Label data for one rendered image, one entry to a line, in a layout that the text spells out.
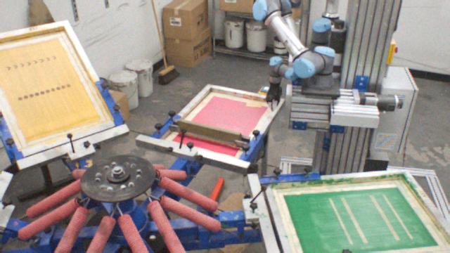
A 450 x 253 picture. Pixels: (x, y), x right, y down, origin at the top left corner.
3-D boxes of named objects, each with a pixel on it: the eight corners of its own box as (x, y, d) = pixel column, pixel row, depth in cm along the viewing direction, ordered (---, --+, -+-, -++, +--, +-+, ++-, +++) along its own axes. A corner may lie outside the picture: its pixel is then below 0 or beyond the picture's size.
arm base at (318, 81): (332, 80, 258) (335, 65, 252) (334, 91, 245) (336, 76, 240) (307, 78, 260) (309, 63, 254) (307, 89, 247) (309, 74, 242)
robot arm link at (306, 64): (329, 64, 234) (273, -9, 246) (312, 72, 226) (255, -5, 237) (317, 76, 244) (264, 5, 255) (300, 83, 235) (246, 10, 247)
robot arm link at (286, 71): (304, 65, 249) (290, 60, 255) (292, 71, 242) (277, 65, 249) (302, 78, 253) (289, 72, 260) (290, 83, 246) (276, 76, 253)
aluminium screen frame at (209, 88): (208, 88, 312) (208, 83, 310) (285, 103, 292) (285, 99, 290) (151, 145, 251) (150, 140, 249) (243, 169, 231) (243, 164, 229)
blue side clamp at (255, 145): (255, 140, 257) (255, 131, 253) (263, 143, 255) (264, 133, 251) (237, 169, 234) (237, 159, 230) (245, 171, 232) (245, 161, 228)
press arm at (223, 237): (386, 223, 209) (388, 215, 206) (391, 232, 204) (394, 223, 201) (132, 246, 197) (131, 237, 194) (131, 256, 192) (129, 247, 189)
